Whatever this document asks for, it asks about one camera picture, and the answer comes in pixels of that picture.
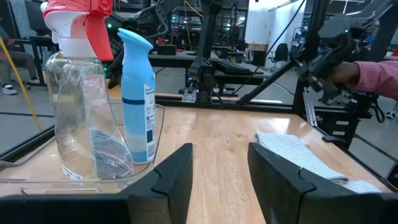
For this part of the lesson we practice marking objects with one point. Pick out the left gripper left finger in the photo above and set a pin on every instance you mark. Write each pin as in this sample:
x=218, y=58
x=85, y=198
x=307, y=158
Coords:
x=168, y=193

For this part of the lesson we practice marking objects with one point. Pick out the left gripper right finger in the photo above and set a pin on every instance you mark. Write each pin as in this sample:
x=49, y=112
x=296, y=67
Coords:
x=280, y=193

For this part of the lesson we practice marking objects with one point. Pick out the Windex spray bottle red trigger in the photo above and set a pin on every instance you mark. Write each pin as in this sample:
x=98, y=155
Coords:
x=77, y=46

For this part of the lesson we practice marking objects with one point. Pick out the blue-capped clear bottle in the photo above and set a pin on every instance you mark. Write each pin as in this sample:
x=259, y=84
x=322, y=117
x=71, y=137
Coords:
x=136, y=102

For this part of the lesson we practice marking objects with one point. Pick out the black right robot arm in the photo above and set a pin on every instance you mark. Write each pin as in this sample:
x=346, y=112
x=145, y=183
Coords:
x=203, y=71

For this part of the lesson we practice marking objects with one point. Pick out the person's forearm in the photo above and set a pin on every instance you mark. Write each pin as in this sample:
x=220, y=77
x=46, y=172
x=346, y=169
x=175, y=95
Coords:
x=376, y=77

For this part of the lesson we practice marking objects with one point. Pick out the grey waffle-weave towel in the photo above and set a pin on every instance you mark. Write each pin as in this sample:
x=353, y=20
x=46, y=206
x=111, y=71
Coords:
x=295, y=152

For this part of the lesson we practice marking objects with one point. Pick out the black background desk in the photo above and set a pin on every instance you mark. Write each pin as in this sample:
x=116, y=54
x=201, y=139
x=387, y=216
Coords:
x=236, y=70

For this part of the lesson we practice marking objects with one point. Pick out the person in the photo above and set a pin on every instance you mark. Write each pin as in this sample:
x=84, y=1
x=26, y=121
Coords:
x=14, y=62

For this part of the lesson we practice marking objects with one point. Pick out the person's hand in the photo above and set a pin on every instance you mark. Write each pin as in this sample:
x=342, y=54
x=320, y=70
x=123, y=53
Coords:
x=342, y=73

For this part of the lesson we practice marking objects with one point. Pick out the large clear plastic bin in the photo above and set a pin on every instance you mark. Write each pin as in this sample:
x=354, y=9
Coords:
x=31, y=183

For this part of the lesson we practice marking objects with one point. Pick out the black office chair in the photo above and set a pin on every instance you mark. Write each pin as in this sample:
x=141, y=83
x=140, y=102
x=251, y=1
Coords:
x=281, y=54

